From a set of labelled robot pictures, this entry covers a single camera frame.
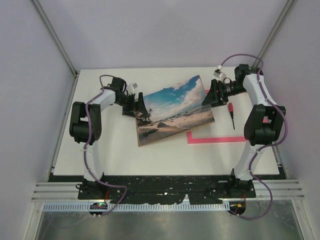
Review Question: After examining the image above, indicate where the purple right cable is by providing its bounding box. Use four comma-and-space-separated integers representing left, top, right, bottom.
219, 53, 291, 220

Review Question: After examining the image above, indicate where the red handled screwdriver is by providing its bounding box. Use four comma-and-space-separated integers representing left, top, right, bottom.
227, 102, 235, 130

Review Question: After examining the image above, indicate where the left aluminium frame post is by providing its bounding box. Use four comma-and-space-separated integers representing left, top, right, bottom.
30, 0, 78, 77

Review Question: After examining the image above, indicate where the right aluminium frame post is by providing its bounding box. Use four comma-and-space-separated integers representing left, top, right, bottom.
252, 0, 298, 67

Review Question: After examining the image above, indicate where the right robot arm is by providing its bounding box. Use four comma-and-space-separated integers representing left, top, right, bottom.
201, 64, 287, 198

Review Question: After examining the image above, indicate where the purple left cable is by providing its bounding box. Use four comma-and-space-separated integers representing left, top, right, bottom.
82, 74, 128, 217

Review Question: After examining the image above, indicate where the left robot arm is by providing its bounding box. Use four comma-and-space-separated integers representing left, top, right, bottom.
69, 74, 148, 200

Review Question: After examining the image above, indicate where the slotted cable duct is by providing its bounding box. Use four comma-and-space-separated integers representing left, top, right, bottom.
42, 201, 230, 212

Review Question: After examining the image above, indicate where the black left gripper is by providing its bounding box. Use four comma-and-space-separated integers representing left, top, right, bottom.
117, 92, 149, 118

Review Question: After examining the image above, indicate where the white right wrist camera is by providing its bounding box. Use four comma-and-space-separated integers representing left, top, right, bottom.
213, 65, 227, 81

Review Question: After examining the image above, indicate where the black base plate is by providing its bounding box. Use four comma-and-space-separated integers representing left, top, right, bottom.
75, 175, 256, 205

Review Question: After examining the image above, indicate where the brown frame backing board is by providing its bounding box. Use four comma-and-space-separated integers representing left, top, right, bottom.
136, 74, 216, 148

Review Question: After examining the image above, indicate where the pink picture frame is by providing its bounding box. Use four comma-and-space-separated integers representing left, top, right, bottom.
186, 92, 252, 144

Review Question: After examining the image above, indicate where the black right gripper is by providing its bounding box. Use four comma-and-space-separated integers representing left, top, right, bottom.
200, 79, 245, 109

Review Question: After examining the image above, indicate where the aluminium frame post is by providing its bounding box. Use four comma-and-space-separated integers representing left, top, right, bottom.
30, 0, 78, 77
252, 0, 298, 67

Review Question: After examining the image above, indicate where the purple cable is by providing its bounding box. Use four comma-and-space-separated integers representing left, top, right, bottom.
219, 53, 291, 220
82, 74, 128, 217

